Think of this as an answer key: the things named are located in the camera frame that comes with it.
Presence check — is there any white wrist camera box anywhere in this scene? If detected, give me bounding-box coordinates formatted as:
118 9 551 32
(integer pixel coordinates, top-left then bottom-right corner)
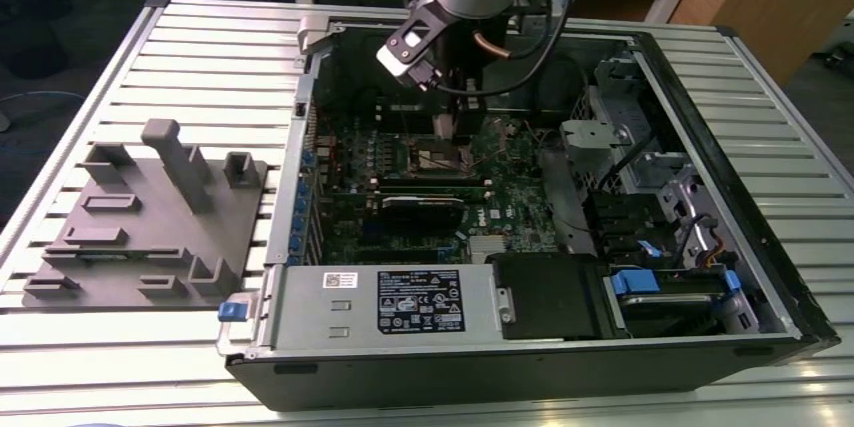
375 20 447 94

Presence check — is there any CPU socket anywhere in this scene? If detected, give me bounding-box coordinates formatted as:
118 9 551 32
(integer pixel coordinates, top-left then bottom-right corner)
403 134 483 179

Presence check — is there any green motherboard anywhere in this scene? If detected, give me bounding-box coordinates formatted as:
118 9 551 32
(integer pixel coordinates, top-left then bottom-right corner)
313 111 566 268

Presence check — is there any black PC case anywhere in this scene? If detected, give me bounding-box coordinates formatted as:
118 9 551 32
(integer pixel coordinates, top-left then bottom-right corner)
223 15 844 413

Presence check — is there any multicoloured power wire bundle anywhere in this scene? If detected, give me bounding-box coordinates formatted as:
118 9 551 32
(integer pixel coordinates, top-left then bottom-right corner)
690 214 729 268

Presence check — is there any green RAM stick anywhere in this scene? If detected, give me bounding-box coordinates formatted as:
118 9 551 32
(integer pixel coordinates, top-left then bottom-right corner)
76 248 147 262

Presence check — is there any black plastic shroud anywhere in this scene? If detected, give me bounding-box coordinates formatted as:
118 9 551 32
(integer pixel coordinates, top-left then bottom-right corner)
485 252 633 343

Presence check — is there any black graphics card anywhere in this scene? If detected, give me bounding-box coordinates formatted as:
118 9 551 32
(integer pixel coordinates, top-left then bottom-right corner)
379 192 469 236

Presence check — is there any silver metal disk bay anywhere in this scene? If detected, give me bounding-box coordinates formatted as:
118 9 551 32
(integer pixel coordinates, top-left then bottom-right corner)
630 150 741 271

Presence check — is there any blue floor cable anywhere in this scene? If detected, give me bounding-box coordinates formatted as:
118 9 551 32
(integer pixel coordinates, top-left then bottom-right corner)
0 90 86 104

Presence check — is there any grey metal bracket with hole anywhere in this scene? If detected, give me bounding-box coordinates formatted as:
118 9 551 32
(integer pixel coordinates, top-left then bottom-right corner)
559 118 635 188

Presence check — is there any hard disk in blue carrier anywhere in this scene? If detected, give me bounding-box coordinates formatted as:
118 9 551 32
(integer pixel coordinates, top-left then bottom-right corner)
603 266 744 339

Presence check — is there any perforated metal drive cage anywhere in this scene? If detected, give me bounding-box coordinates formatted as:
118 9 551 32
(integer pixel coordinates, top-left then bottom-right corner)
566 57 675 158

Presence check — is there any grey plastic parts rack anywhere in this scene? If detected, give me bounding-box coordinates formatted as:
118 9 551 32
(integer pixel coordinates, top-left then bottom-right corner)
22 118 271 309

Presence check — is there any silver chipset heatsink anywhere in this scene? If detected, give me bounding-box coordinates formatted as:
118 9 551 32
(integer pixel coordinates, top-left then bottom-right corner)
469 235 507 264

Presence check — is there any silver CPU with green edge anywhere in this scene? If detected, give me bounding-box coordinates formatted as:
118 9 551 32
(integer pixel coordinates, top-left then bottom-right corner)
433 113 461 142

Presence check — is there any silver power supply with label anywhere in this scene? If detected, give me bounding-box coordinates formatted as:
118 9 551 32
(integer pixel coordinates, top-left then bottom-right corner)
263 264 502 354

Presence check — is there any black RAM slot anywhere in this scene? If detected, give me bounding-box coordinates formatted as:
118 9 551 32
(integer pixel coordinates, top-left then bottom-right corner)
378 174 486 184

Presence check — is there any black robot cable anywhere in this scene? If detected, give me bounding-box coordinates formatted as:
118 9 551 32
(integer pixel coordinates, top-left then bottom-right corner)
446 0 583 98

